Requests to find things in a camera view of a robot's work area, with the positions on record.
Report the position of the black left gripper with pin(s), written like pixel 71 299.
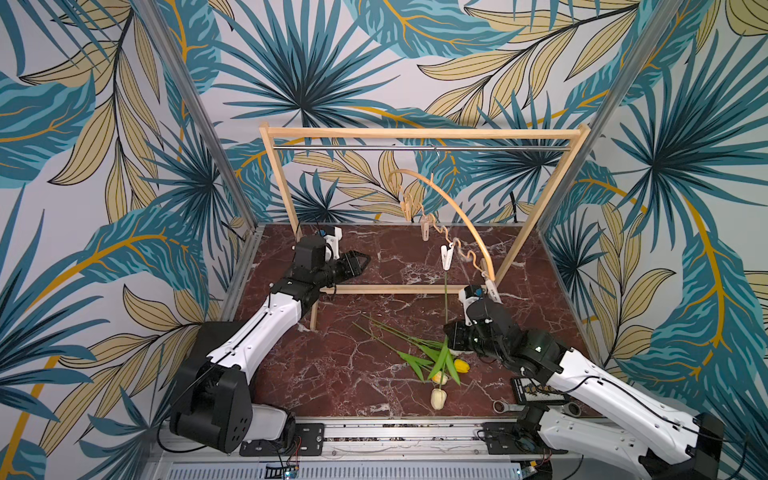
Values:
pixel 352 264

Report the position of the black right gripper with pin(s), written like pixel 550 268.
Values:
pixel 466 335

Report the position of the yellow orange tulip flower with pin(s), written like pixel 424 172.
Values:
pixel 414 358

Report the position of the white tulip flower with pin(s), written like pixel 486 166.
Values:
pixel 445 336

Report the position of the tan wavy clothes hanger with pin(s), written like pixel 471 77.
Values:
pixel 489 270

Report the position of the pink tulip flower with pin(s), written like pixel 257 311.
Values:
pixel 431 348

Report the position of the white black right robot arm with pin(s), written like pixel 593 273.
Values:
pixel 648 438

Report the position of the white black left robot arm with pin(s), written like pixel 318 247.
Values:
pixel 211 402

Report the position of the black electronics board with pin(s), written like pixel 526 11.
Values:
pixel 529 391

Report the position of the silver wrench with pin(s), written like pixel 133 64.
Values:
pixel 503 407

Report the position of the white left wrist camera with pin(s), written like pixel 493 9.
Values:
pixel 332 241

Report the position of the wooden clothes rack frame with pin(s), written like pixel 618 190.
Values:
pixel 576 139

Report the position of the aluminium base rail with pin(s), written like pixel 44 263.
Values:
pixel 378 448

